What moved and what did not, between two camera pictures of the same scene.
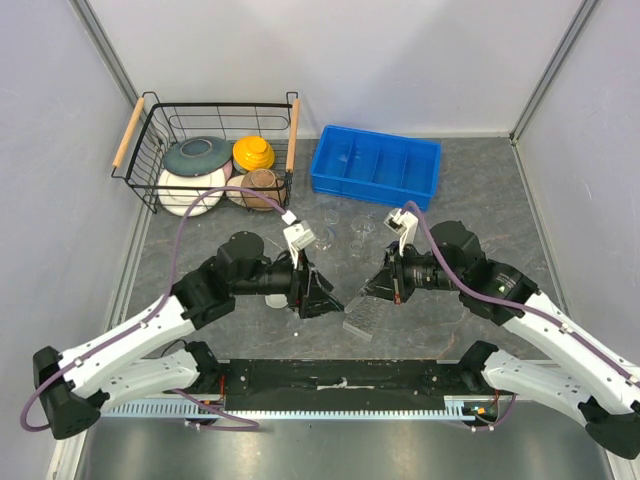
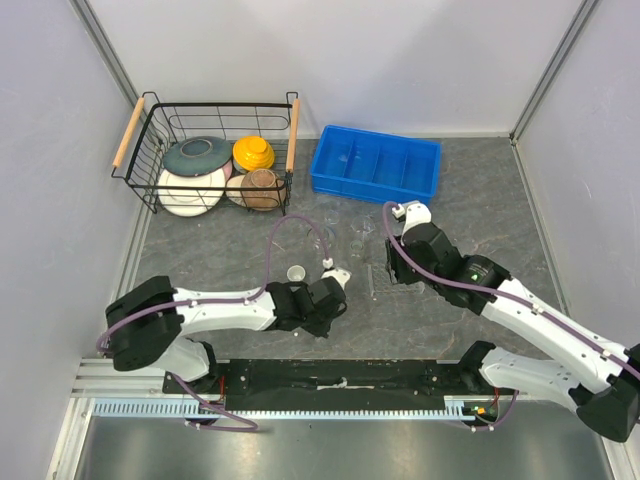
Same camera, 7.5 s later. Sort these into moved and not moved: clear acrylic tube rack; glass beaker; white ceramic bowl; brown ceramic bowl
Moved: clear acrylic tube rack
Not moved: white ceramic bowl; glass beaker; brown ceramic bowl
